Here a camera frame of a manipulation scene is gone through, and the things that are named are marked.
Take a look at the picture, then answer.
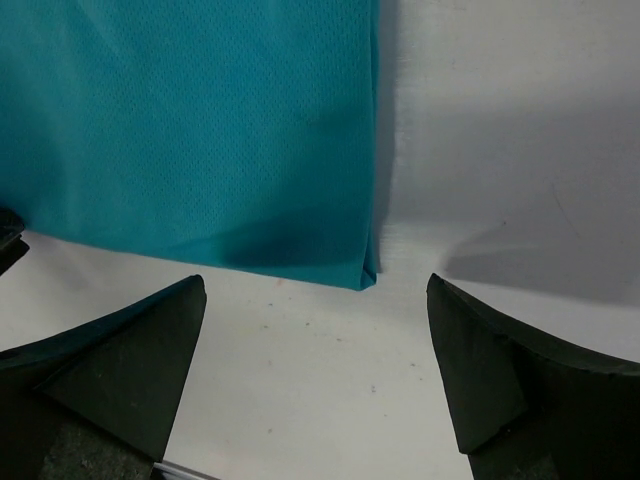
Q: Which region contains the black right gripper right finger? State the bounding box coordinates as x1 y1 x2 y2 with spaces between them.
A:
426 275 639 479

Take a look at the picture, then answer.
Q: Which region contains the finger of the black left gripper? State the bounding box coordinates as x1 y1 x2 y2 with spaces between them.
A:
0 207 29 275

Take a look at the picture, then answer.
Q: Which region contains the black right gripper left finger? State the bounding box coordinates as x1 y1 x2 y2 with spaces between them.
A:
1 275 206 479

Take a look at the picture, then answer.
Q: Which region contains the teal t shirt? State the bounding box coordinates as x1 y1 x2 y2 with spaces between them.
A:
1 1 379 290

